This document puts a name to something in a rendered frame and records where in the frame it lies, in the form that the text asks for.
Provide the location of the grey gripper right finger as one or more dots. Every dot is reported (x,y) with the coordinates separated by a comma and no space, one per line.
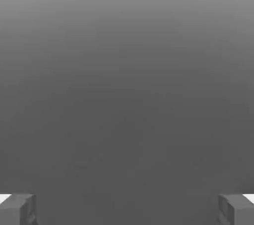
(240,211)

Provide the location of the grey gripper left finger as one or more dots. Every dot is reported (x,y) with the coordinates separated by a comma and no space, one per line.
(13,211)

